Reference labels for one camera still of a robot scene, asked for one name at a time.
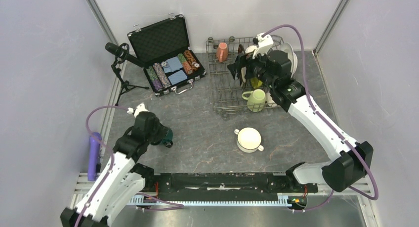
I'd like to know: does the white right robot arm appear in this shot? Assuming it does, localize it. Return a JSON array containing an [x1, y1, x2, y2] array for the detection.
[[227, 50, 374, 196]]

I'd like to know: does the white scalloped bowl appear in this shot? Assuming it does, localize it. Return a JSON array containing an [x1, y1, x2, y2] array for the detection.
[[245, 45, 257, 54]]

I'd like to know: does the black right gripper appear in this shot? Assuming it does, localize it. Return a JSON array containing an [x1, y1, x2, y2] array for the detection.
[[227, 46, 276, 89]]

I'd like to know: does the orange mug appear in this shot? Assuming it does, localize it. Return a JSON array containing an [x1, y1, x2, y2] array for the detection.
[[216, 42, 228, 62]]

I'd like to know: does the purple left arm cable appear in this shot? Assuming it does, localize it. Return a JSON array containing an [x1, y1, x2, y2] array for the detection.
[[73, 106, 184, 227]]

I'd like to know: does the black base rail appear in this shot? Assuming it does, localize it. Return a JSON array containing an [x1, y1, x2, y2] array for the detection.
[[142, 173, 319, 202]]

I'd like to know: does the white two-handled soup cup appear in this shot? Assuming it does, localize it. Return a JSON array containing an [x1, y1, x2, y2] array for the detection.
[[234, 127, 264, 153]]

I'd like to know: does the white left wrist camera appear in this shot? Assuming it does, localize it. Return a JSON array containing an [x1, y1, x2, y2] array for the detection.
[[127, 103, 149, 117]]

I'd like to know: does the grey wire dish rack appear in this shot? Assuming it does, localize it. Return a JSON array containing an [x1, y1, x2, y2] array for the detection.
[[205, 35, 302, 116]]

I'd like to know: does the white plain plate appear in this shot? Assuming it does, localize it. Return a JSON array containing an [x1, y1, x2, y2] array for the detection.
[[280, 42, 298, 77]]

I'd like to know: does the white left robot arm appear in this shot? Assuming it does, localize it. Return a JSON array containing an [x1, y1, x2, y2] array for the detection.
[[60, 103, 173, 227]]

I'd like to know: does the purple cylinder object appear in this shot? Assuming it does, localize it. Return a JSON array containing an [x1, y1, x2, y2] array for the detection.
[[87, 132, 101, 182]]

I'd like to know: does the green scalloped plate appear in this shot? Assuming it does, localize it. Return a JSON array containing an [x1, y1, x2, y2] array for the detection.
[[250, 77, 263, 90]]

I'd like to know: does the black microphone on tripod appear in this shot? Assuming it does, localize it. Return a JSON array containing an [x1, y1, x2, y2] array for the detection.
[[105, 42, 150, 106]]

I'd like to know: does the black poker chip case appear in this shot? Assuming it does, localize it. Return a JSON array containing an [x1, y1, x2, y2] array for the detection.
[[127, 14, 207, 96]]

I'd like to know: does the dark green mug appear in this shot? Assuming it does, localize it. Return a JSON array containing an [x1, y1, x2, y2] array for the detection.
[[161, 128, 173, 148]]

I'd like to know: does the small white cup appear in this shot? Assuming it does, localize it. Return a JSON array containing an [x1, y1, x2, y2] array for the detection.
[[266, 92, 277, 107]]

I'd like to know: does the light green mug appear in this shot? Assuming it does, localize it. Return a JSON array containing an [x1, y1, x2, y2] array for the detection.
[[242, 89, 266, 112]]

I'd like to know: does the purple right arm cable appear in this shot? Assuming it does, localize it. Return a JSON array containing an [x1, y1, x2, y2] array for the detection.
[[261, 24, 379, 213]]

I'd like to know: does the dark striped plate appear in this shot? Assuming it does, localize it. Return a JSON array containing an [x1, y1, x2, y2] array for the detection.
[[238, 44, 247, 90]]

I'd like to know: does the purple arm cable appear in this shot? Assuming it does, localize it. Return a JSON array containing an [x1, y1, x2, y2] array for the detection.
[[261, 24, 379, 213], [73, 106, 184, 227]]

